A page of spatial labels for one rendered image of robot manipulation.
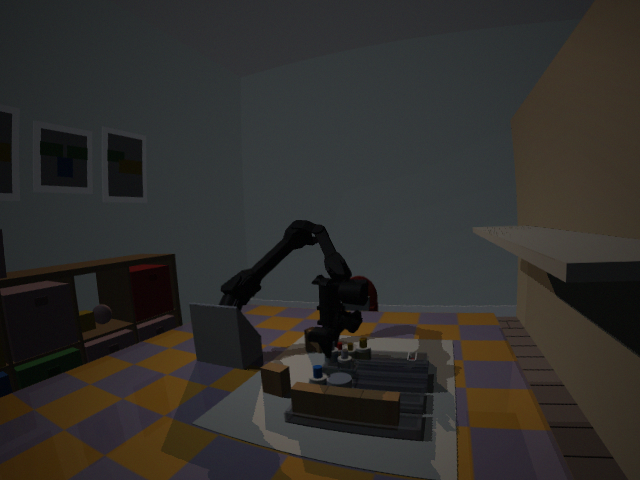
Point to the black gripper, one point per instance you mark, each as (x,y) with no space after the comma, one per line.
(326,335)

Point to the brown cube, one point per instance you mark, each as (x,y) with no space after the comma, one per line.
(275,379)
(311,346)

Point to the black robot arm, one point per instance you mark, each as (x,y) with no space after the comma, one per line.
(339,288)

